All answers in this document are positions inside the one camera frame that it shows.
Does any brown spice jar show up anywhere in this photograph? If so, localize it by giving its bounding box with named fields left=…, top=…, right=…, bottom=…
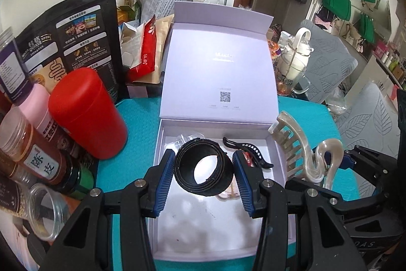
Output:
left=0, top=147, right=32, bottom=183

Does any pink bottle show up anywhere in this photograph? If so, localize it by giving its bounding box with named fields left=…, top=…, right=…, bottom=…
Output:
left=14, top=84, right=64, bottom=145

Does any black hair clip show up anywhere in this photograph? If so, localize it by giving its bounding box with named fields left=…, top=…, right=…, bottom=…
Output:
left=222, top=137, right=273, bottom=169

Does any white gift box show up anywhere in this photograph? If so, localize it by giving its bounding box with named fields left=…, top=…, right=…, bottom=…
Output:
left=153, top=1, right=287, bottom=260

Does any amber jar with white label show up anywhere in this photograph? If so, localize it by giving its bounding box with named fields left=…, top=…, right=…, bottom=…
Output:
left=0, top=106, right=80, bottom=192

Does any white water bottle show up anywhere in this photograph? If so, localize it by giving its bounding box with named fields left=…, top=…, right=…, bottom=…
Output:
left=279, top=28, right=314, bottom=86

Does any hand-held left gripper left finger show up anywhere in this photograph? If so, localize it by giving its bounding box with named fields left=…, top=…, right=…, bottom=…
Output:
left=47, top=150, right=176, bottom=271

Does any red plastic canister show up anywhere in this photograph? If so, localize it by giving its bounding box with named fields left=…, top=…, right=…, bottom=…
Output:
left=48, top=67, right=128, bottom=160

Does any white torn carton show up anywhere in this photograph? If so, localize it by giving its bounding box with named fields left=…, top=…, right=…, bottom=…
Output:
left=120, top=22, right=145, bottom=68

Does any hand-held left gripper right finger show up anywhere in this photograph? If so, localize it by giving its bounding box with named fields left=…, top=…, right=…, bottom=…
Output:
left=232, top=151, right=362, bottom=271

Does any glass pitcher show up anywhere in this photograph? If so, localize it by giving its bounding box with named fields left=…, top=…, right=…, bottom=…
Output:
left=276, top=61, right=311, bottom=97

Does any teal table mat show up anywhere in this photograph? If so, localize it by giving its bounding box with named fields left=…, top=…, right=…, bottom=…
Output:
left=95, top=98, right=360, bottom=271

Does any instant noodle cup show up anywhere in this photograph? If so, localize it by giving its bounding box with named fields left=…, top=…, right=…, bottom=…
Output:
left=268, top=39, right=283, bottom=60

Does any dark green jar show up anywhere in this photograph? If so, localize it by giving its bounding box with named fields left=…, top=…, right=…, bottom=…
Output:
left=75, top=163, right=95, bottom=199

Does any printed paper leaflet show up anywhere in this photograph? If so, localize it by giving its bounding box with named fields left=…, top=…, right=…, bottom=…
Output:
left=140, top=0, right=188, bottom=24

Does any beige hair claw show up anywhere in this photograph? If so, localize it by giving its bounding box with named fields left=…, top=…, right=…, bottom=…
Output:
left=268, top=111, right=345, bottom=190

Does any black and white checked box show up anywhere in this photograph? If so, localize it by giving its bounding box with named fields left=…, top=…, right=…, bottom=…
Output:
left=125, top=84, right=162, bottom=99

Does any red snack packet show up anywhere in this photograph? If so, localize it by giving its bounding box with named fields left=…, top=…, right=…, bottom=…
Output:
left=128, top=14, right=167, bottom=83

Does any pale pink hair clip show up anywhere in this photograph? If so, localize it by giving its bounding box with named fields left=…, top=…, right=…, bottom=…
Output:
left=216, top=184, right=242, bottom=200

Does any row of small bottles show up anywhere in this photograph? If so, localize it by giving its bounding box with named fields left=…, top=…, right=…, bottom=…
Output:
left=374, top=42, right=403, bottom=75

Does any orange box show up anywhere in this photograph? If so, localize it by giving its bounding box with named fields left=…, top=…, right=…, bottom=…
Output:
left=117, top=9, right=134, bottom=25

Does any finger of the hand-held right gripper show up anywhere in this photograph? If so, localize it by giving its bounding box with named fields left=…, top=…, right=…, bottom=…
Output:
left=327, top=195, right=383, bottom=222
left=343, top=150, right=365, bottom=170

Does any purple label jar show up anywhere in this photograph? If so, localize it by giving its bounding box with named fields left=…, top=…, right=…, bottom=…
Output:
left=0, top=28, right=30, bottom=102

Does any clear plastic hair clip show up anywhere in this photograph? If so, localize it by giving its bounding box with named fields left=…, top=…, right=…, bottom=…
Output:
left=173, top=133, right=207, bottom=148

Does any black ring band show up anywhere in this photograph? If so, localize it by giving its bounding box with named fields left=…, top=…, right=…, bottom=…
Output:
left=174, top=138, right=233, bottom=197

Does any black printed pouch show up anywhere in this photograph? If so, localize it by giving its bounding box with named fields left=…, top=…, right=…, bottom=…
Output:
left=14, top=0, right=124, bottom=100

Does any grey leaf-pattern chair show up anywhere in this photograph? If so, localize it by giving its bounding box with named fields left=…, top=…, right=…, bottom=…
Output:
left=336, top=82, right=402, bottom=160
left=300, top=19, right=359, bottom=103

